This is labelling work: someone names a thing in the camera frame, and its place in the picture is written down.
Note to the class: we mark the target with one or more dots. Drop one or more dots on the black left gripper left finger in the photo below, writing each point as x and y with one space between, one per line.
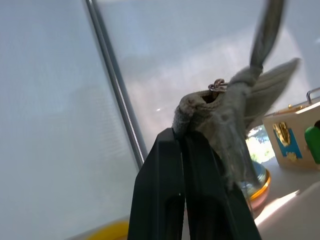
157 187

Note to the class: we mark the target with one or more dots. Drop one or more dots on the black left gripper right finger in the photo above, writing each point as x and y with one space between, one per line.
212 205

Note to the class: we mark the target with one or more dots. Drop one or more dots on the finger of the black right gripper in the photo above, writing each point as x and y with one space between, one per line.
262 32
275 25

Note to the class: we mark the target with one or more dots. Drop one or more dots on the grey plaid fabric pouch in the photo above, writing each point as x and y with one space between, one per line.
212 107

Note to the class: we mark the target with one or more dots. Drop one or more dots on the glass dome with gold base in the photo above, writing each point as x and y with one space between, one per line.
260 180

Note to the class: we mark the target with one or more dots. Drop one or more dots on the yellow round object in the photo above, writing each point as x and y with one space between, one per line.
110 230

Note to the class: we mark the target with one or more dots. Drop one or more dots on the wooden latch box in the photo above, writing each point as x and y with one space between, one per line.
292 130

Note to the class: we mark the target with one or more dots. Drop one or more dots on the grey metal window pole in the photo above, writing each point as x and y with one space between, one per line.
115 82

